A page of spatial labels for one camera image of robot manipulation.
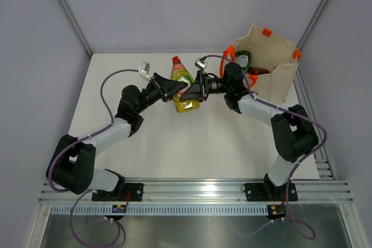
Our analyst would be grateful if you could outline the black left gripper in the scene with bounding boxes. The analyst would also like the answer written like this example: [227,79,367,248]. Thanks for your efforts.
[135,73,187,114]

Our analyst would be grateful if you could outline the red dish soap bottle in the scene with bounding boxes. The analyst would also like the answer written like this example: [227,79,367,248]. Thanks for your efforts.
[248,67,270,76]

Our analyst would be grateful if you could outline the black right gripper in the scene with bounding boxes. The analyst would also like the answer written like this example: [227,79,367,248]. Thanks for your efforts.
[180,70,231,103]

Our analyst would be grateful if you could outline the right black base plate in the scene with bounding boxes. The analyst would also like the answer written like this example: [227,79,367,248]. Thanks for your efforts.
[242,182,298,202]

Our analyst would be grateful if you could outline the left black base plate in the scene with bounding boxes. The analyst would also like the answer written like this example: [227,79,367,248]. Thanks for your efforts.
[91,182,144,202]

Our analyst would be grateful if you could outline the left aluminium frame post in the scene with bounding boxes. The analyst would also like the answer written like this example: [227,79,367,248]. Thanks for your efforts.
[56,0,94,58]

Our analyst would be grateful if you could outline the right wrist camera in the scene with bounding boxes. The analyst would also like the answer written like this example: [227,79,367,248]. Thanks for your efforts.
[194,57,208,73]

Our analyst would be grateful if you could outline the yellow dish soap bottle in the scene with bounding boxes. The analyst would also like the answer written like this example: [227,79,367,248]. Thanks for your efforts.
[170,56,200,113]

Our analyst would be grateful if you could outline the right aluminium frame post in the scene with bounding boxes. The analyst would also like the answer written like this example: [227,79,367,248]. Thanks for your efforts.
[292,0,348,57]

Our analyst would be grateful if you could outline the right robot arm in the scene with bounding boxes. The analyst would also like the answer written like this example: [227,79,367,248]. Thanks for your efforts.
[180,60,319,200]

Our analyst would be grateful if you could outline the green dish soap bottle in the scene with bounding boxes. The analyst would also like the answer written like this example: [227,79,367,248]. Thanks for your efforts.
[235,51,252,73]

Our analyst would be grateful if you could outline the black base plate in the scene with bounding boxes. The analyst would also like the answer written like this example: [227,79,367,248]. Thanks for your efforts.
[91,182,144,202]
[242,182,298,202]

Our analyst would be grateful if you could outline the aluminium frame post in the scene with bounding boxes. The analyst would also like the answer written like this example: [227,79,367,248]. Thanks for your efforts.
[56,0,94,58]
[292,0,348,57]

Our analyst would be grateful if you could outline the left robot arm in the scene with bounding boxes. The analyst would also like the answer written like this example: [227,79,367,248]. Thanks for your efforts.
[46,74,187,201]

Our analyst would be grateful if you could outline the aluminium mounting rail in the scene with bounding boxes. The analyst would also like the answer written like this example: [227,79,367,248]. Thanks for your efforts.
[37,179,354,204]

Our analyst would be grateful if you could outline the beige canvas bag orange handles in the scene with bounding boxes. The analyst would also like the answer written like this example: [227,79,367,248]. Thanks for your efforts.
[223,24,301,104]

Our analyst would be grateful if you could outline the white slotted cable duct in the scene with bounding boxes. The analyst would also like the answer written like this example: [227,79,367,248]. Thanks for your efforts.
[51,204,269,216]

